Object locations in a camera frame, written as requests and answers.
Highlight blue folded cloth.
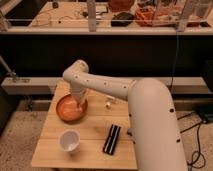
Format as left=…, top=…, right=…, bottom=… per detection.
left=127, top=129, right=132, bottom=136

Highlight wooden table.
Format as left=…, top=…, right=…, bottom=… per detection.
left=31, top=81, right=137, bottom=171

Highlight black bowl on shelf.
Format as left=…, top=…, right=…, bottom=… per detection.
left=111, top=12, right=134, bottom=27

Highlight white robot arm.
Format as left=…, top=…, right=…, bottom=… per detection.
left=63, top=60, right=188, bottom=171

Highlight orange crate on shelf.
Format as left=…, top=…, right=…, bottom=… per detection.
left=134, top=6, right=201, bottom=28

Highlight white paper cup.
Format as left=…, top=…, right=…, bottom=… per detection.
left=59, top=130, right=80, bottom=153

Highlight black floor cables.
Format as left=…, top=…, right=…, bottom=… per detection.
left=176, top=111, right=211, bottom=171

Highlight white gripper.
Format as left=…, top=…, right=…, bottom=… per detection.
left=70, top=86, right=87, bottom=112

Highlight blue hanging cable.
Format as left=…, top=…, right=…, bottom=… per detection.
left=170, top=32, right=181, bottom=88

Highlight black rectangular remote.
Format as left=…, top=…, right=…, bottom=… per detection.
left=102, top=124, right=121, bottom=155

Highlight orange ceramic bowl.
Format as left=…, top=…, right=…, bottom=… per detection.
left=56, top=94, right=88, bottom=122

